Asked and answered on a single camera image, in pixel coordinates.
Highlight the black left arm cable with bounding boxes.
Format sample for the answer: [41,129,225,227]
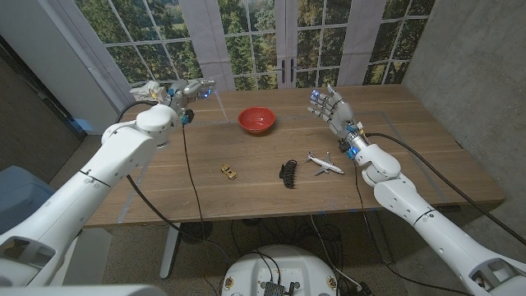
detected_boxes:
[115,100,231,264]

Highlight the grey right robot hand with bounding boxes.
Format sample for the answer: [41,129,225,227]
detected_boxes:
[307,84,366,151]

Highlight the black round floor fan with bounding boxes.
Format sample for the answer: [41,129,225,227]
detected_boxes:
[180,221,214,245]

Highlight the white toy airplane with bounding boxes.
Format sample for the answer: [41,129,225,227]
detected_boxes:
[304,150,345,177]

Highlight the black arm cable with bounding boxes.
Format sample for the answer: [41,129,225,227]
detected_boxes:
[115,100,231,264]
[365,132,526,247]

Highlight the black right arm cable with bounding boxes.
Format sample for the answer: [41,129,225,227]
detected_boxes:
[365,132,526,247]

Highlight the white table leg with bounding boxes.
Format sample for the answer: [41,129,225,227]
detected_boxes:
[159,222,182,280]

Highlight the red bowl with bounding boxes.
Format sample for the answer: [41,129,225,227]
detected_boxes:
[238,105,277,135]

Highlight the black hair clip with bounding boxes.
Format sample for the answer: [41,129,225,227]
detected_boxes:
[279,159,298,190]

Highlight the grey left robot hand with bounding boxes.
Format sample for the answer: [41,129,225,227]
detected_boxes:
[162,79,216,118]

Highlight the crumpled white tissue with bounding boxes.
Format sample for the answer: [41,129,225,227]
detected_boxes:
[129,80,168,99]

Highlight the white robot torso edge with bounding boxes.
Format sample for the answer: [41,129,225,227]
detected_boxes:
[0,284,168,296]

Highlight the white floor cable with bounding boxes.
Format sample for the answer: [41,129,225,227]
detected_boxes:
[310,214,362,291]

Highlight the printed window backdrop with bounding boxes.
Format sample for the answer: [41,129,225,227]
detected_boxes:
[73,0,436,94]

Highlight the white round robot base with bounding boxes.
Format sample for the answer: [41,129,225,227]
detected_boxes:
[220,245,339,296]

